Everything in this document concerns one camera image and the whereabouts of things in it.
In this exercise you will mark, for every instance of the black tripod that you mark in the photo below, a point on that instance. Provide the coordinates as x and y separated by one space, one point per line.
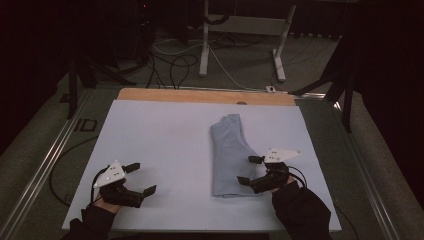
72 90
347 106

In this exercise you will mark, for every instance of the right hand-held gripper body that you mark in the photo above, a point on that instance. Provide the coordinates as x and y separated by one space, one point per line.
271 181

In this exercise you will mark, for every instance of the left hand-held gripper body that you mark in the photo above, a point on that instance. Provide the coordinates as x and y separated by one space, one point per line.
118 195

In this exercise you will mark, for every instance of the dark equipment rack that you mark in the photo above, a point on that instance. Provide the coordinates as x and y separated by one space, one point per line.
133 30

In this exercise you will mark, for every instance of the person's right hand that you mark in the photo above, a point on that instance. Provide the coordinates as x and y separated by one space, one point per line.
287 185

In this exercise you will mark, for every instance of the metal floor rail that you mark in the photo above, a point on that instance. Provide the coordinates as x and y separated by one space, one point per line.
36 180
366 176

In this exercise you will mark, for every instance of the person's left hand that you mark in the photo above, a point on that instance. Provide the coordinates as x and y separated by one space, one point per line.
107 206

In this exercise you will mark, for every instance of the white metal stand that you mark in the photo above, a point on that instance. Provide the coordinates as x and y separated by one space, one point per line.
246 25

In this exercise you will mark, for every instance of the white plug socket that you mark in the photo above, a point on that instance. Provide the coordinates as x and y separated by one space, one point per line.
270 89

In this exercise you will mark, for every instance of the light blue tank top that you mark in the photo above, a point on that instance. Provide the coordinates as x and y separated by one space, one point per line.
231 156

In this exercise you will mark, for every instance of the dark rectangular floor frame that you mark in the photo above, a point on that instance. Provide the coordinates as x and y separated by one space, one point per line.
76 125

